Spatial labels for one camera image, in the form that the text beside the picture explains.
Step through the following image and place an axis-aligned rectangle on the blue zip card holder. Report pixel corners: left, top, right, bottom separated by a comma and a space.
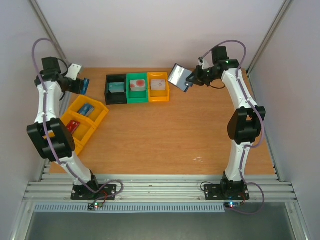
168, 63, 192, 93

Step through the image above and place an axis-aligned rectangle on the blue credit card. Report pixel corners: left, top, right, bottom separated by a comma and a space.
82, 78, 90, 95

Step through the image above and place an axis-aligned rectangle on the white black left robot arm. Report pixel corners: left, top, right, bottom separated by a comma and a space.
27, 57, 101, 199

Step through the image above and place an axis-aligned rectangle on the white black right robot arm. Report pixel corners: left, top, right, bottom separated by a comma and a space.
185, 45, 266, 200

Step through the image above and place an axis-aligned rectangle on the grey white card stack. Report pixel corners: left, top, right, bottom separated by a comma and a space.
150, 79, 166, 91

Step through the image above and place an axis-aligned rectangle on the blue card stack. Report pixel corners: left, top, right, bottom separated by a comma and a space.
77, 103, 95, 117

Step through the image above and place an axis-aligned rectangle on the yellow bin with blue cards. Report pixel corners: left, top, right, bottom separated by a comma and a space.
68, 95, 109, 128

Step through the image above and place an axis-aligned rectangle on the red white card stack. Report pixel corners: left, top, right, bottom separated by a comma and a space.
129, 79, 146, 92

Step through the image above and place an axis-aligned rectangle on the teal card stack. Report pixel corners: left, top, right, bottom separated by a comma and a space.
108, 82, 125, 93

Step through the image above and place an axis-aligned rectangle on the yellow bin with red cards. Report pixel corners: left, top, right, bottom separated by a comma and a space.
61, 111, 97, 147

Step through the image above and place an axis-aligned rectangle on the yellow bin at table back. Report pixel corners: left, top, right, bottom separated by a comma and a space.
147, 72, 170, 103

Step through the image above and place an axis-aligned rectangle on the green bin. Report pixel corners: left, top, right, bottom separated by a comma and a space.
126, 72, 149, 104

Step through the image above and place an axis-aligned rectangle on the black bin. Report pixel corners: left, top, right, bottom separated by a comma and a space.
104, 74, 127, 105

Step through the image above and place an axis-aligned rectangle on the left small circuit board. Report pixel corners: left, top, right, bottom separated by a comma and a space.
87, 202, 104, 211

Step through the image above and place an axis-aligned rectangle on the small circuit board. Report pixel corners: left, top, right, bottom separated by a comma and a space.
87, 202, 104, 211
224, 201, 242, 209

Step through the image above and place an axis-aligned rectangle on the right small circuit board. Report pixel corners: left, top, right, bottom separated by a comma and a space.
224, 201, 242, 209

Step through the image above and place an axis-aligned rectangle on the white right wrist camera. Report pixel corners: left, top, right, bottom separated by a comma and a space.
198, 57, 210, 70

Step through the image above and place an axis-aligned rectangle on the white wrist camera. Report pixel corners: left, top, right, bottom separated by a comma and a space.
198, 57, 210, 70
66, 63, 82, 81

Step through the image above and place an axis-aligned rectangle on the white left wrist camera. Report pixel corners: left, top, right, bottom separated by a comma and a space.
66, 63, 82, 81

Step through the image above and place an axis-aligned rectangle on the aluminium rail base frame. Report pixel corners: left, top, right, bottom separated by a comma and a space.
22, 165, 297, 203

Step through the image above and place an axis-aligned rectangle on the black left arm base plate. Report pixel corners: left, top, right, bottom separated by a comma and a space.
70, 184, 117, 201

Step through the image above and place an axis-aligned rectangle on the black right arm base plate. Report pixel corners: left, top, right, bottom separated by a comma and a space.
203, 183, 250, 201

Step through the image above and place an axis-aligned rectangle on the grey slotted cable duct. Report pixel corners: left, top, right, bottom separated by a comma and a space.
33, 202, 225, 214

